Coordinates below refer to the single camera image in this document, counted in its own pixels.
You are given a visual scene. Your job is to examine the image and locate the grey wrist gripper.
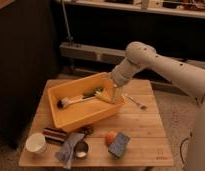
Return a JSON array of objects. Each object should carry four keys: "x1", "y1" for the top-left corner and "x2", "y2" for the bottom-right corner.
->
[{"x1": 110, "y1": 61, "x2": 140, "y2": 103}]

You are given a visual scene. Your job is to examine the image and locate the white dish brush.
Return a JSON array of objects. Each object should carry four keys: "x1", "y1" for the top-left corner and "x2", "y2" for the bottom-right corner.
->
[{"x1": 57, "y1": 97, "x2": 93, "y2": 109}]

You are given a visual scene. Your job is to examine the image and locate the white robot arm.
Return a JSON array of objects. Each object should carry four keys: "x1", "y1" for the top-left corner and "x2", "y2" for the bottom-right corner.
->
[{"x1": 111, "y1": 42, "x2": 205, "y2": 171}]

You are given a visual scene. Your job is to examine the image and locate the yellow plastic bin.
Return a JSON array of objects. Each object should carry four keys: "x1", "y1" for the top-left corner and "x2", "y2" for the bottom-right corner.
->
[{"x1": 48, "y1": 72, "x2": 124, "y2": 131}]

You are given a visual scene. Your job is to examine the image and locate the orange ball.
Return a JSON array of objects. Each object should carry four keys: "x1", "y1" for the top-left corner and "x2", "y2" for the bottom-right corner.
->
[{"x1": 105, "y1": 131, "x2": 116, "y2": 146}]

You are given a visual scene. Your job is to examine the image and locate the wooden table board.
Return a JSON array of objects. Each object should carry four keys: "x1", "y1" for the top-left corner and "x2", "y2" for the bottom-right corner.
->
[{"x1": 29, "y1": 80, "x2": 173, "y2": 168}]

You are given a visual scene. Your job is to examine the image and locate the blue sponge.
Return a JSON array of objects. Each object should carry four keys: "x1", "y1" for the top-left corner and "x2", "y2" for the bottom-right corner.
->
[{"x1": 108, "y1": 132, "x2": 130, "y2": 158}]

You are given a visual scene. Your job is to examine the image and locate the metal measuring cup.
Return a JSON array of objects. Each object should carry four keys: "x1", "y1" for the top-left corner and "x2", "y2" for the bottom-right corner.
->
[{"x1": 74, "y1": 141, "x2": 89, "y2": 158}]

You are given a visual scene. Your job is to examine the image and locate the dark striped block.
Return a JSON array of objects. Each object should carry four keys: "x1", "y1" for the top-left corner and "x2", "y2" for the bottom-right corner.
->
[{"x1": 43, "y1": 127, "x2": 67, "y2": 144}]

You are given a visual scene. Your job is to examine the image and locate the grey cloth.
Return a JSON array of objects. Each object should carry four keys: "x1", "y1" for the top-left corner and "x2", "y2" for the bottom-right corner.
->
[{"x1": 55, "y1": 133, "x2": 84, "y2": 169}]

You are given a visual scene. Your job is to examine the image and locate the white paper cup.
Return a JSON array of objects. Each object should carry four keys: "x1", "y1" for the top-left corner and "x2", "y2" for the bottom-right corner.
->
[{"x1": 25, "y1": 133, "x2": 47, "y2": 154}]

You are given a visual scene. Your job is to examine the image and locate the dark cabinet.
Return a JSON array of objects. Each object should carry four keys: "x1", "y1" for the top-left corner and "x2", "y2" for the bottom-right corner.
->
[{"x1": 0, "y1": 0, "x2": 59, "y2": 149}]

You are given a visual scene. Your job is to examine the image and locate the grey shelf rail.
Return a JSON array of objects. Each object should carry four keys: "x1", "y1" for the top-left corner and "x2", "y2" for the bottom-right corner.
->
[{"x1": 59, "y1": 41, "x2": 205, "y2": 71}]

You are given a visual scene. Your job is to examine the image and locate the black cables on floor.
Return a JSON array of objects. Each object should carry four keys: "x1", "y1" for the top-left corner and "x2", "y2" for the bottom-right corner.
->
[{"x1": 179, "y1": 133, "x2": 194, "y2": 171}]

